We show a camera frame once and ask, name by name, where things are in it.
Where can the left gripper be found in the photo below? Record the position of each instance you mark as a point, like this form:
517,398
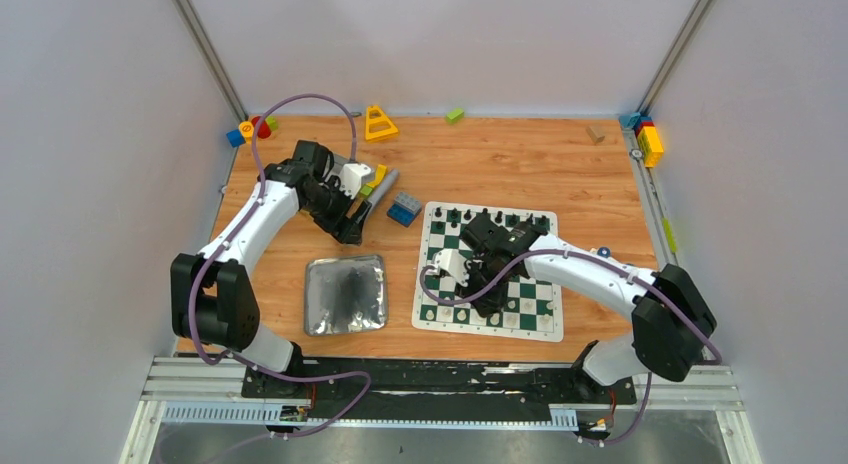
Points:
346,216

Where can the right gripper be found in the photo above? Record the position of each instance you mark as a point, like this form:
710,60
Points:
487,305

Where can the green white chess board mat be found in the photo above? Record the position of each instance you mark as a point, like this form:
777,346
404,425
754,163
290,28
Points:
533,309

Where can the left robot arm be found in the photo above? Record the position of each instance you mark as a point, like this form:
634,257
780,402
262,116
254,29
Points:
212,299

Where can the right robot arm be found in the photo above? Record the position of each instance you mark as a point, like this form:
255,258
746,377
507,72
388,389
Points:
671,321

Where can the grey toy microphone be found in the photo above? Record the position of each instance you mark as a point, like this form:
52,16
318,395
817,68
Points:
382,189

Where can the grey and blue brick stack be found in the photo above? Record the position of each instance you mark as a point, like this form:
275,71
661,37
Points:
404,209

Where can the silver tin lid tray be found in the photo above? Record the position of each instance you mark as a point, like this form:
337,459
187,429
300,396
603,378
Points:
345,295

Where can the yellow triangle toy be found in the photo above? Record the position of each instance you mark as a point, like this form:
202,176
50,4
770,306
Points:
378,125

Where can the coloured blocks cluster left corner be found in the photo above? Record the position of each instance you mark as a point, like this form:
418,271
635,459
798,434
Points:
247,130

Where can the green block at back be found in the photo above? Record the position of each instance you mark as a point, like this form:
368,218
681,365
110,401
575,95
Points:
454,115

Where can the brown wooden block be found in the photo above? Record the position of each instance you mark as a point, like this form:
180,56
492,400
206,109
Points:
595,134

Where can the coloured brick stack right corner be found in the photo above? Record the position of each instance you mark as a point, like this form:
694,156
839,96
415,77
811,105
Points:
647,136

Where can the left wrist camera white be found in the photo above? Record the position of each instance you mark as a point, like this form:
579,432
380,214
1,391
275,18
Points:
353,176

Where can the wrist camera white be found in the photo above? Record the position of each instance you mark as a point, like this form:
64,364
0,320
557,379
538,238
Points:
353,176
450,262

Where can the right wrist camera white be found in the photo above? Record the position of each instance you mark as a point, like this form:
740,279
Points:
450,262

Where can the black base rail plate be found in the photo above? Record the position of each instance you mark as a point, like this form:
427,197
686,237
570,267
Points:
433,390

